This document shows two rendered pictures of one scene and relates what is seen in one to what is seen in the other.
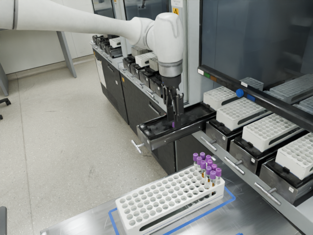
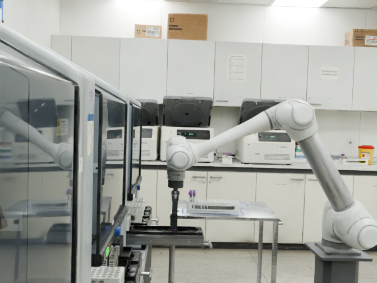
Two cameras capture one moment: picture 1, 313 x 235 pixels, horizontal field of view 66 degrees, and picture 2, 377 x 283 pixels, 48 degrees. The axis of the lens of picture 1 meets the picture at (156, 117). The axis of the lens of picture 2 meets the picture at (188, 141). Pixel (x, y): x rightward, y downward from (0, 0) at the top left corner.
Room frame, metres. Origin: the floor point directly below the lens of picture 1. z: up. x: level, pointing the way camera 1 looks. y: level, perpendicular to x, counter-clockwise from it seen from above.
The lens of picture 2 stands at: (2.69, 0.75, 1.34)
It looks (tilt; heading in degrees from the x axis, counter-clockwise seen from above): 3 degrees down; 202
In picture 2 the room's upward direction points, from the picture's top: 2 degrees clockwise
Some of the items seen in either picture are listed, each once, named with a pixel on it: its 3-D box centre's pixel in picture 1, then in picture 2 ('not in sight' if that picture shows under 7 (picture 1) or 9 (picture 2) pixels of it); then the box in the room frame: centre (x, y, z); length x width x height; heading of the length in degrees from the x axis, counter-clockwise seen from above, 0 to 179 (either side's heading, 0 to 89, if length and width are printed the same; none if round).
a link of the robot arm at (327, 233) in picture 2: not in sight; (339, 218); (0.45, 0.66, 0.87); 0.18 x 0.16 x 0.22; 27
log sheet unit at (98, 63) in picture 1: (99, 72); not in sight; (2.52, 0.57, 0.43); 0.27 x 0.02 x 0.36; 25
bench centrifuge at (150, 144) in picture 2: not in sight; (133, 128); (-1.29, -1.55, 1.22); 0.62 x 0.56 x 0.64; 23
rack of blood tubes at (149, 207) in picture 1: (171, 198); (212, 206); (0.44, -0.02, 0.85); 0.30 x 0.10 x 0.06; 113
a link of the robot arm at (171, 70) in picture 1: (170, 66); (175, 173); (0.85, -0.07, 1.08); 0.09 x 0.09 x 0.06
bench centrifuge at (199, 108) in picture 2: not in sight; (187, 128); (-1.54, -1.03, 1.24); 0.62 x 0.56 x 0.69; 25
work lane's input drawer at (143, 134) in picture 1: (203, 114); (136, 235); (0.96, -0.23, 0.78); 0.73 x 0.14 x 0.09; 115
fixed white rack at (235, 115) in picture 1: (249, 110); (113, 216); (0.88, -0.41, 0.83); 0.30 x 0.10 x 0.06; 115
